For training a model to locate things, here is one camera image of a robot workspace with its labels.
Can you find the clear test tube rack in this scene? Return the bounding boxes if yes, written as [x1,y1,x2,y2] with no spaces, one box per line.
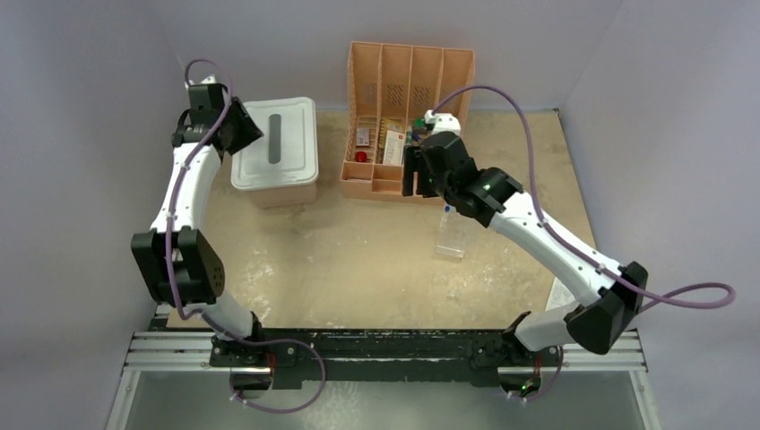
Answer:
[435,206,471,259]

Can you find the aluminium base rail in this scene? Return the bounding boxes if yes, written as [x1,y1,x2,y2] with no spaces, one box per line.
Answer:
[108,328,661,429]

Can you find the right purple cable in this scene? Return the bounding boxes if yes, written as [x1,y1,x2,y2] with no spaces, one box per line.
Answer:
[430,84,738,405]

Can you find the pink plastic bin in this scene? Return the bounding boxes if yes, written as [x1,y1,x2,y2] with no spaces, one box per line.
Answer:
[246,182,317,209]

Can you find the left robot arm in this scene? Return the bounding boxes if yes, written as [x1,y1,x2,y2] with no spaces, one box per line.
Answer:
[130,82,267,366]

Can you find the pink file organizer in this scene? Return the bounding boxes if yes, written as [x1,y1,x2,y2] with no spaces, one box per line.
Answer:
[340,41,475,202]

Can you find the white plastic lid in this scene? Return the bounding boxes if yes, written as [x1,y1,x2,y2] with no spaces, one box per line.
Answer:
[230,97,319,192]

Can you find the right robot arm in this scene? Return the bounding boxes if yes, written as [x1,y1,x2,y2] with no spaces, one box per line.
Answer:
[402,132,648,365]

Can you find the white paper box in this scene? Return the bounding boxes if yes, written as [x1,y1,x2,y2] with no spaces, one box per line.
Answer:
[383,130,406,166]

